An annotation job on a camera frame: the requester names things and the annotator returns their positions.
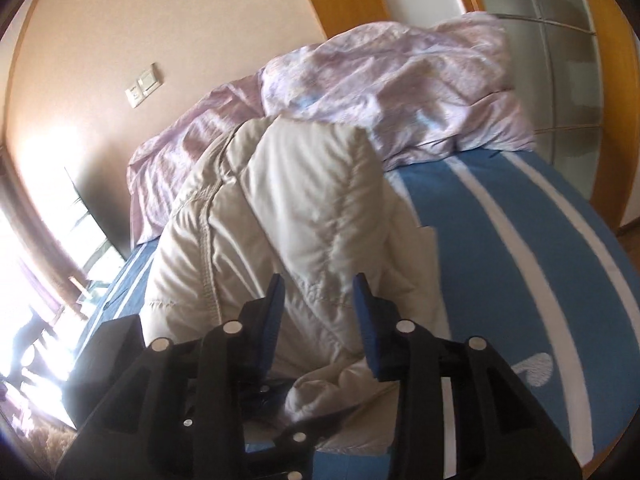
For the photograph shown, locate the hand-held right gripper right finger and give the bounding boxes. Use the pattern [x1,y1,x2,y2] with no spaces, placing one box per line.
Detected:
[352,273,584,480]

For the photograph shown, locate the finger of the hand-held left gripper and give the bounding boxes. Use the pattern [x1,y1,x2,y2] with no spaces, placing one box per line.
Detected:
[270,404,353,480]

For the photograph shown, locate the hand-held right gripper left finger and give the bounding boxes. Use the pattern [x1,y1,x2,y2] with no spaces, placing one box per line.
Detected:
[57,274,287,480]

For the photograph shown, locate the beige puffer jacket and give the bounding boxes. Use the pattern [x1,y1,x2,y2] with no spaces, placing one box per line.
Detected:
[140,116,452,455]

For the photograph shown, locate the blue white striped bed sheet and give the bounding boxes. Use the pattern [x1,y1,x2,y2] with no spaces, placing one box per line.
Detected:
[75,147,634,480]

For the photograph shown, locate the black flat television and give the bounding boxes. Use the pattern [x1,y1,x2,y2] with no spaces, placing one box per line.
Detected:
[64,164,127,262]

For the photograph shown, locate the pink crumpled quilt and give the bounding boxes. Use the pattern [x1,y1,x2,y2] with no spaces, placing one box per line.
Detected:
[127,10,537,247]

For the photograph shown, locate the beige wall switch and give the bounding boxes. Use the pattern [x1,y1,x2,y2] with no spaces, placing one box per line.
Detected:
[137,67,164,92]

